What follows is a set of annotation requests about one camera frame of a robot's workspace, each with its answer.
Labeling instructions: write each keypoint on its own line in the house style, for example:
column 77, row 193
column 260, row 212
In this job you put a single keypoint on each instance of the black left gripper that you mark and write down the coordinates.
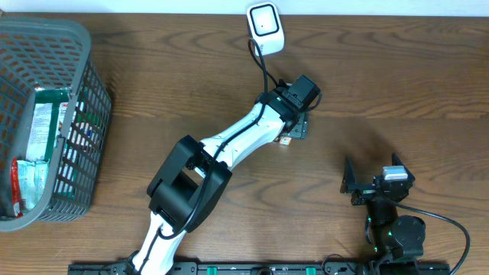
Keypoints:
column 301, row 129

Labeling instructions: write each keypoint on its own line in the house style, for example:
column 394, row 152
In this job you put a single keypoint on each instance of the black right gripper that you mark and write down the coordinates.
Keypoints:
column 349, row 186

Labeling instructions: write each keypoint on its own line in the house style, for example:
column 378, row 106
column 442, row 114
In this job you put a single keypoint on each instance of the orange small box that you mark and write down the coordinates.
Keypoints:
column 285, row 140

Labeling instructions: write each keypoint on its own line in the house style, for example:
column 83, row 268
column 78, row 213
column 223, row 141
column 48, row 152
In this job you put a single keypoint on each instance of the green white gloves package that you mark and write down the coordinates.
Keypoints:
column 49, row 111

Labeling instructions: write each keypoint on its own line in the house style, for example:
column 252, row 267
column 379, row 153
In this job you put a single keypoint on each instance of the white mint wipes pack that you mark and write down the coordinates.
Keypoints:
column 32, row 177

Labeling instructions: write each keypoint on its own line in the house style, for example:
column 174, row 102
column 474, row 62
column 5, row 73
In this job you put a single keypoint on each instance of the red snack stick packet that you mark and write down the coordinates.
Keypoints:
column 15, row 189

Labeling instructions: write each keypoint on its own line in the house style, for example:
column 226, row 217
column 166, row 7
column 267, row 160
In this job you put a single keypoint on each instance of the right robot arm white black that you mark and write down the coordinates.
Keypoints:
column 397, row 239

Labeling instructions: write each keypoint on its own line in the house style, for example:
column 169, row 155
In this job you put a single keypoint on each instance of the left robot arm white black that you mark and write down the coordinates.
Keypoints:
column 192, row 179

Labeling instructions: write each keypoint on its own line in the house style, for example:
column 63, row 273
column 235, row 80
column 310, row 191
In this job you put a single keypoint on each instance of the white barcode scanner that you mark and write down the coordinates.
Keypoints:
column 265, row 28

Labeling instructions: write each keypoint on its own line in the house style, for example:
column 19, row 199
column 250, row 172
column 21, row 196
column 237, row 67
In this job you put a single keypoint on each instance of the grey plastic mesh basket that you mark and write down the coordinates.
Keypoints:
column 42, row 54

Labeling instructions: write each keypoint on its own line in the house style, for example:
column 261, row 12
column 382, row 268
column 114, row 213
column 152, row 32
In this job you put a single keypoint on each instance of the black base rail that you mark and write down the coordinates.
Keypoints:
column 331, row 267

